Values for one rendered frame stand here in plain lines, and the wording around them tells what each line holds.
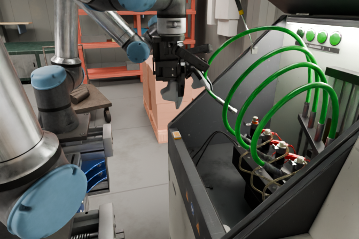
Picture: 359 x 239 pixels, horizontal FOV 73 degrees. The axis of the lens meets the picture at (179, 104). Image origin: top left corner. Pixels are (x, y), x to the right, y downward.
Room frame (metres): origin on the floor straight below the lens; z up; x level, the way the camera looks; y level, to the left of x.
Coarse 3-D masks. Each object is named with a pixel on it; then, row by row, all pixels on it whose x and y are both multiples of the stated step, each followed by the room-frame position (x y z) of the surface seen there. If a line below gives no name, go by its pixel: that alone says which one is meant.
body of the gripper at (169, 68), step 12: (156, 36) 0.66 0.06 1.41; (168, 36) 0.63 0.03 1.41; (180, 36) 0.63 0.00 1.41; (156, 48) 0.65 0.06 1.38; (168, 48) 0.64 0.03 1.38; (156, 60) 0.64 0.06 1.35; (168, 60) 0.63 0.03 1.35; (180, 60) 0.64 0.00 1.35; (156, 72) 0.62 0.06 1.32; (168, 72) 0.63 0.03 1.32; (180, 72) 0.63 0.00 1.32
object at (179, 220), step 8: (176, 184) 0.85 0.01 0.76; (176, 192) 0.85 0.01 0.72; (176, 200) 0.85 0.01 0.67; (176, 208) 0.85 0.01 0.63; (184, 208) 0.70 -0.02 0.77; (176, 216) 0.85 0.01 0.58; (184, 216) 0.70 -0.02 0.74; (176, 224) 0.85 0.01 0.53; (184, 224) 0.70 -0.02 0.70; (176, 232) 0.85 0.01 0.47; (184, 232) 0.70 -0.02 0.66; (192, 232) 0.59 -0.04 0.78
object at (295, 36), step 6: (246, 30) 0.86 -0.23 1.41; (252, 30) 0.85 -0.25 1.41; (258, 30) 0.85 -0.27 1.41; (282, 30) 0.83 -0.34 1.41; (288, 30) 0.83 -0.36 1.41; (234, 36) 0.86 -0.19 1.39; (240, 36) 0.86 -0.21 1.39; (294, 36) 0.83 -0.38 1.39; (228, 42) 0.86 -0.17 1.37; (300, 42) 0.82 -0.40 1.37; (222, 48) 0.87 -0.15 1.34; (306, 48) 0.82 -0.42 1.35; (216, 54) 0.87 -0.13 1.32; (210, 60) 0.87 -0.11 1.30; (312, 72) 0.81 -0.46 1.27; (312, 78) 0.81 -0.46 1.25; (210, 90) 0.88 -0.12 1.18; (216, 96) 0.87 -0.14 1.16; (306, 96) 0.82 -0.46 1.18; (306, 102) 0.81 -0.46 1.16
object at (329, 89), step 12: (312, 84) 0.53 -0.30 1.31; (324, 84) 0.54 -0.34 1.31; (288, 96) 0.52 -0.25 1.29; (336, 96) 0.54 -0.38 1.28; (276, 108) 0.51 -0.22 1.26; (336, 108) 0.55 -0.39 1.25; (264, 120) 0.51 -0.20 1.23; (336, 120) 0.55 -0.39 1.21; (252, 144) 0.50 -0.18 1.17; (252, 156) 0.51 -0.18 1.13; (264, 168) 0.51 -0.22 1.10; (276, 168) 0.52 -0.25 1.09
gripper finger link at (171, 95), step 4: (172, 84) 0.64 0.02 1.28; (176, 84) 0.65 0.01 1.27; (172, 88) 0.64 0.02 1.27; (176, 88) 0.66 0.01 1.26; (168, 92) 0.64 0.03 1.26; (172, 92) 0.64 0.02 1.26; (176, 92) 0.64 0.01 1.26; (164, 96) 0.64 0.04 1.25; (168, 96) 0.64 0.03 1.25; (172, 96) 0.64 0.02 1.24; (176, 96) 0.64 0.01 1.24; (168, 100) 0.64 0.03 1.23; (172, 100) 0.64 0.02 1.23; (176, 100) 0.64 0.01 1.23; (180, 100) 0.64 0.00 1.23; (176, 104) 0.66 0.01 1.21; (180, 104) 0.65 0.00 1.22; (176, 108) 0.66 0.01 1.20
